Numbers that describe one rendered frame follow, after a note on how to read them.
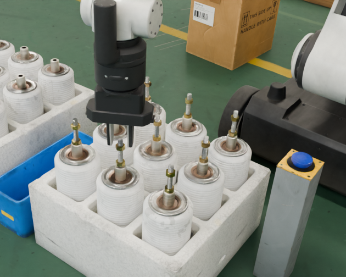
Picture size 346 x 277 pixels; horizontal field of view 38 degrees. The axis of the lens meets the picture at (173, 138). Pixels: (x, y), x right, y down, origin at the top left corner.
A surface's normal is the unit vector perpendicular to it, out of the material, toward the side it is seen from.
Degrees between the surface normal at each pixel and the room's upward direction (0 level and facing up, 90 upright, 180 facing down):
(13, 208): 92
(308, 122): 0
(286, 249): 90
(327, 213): 0
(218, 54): 89
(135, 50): 45
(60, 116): 90
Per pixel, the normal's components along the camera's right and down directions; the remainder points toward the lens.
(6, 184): 0.82, 0.33
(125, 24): -0.35, 0.52
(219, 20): -0.67, 0.39
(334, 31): -0.44, -0.18
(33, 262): 0.06, -0.82
